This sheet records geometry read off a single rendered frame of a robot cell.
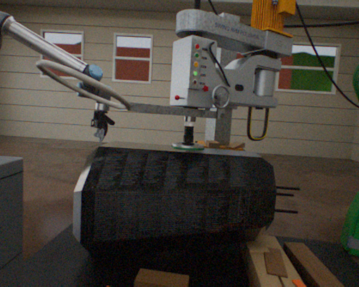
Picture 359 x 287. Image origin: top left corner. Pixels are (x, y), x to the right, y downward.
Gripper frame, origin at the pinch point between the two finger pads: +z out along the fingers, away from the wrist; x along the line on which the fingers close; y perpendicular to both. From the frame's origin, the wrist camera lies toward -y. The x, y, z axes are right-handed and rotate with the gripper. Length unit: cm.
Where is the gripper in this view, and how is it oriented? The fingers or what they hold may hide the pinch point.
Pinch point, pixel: (101, 140)
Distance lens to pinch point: 184.0
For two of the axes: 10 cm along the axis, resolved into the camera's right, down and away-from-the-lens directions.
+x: 8.2, 1.5, -5.5
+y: -5.5, -0.2, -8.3
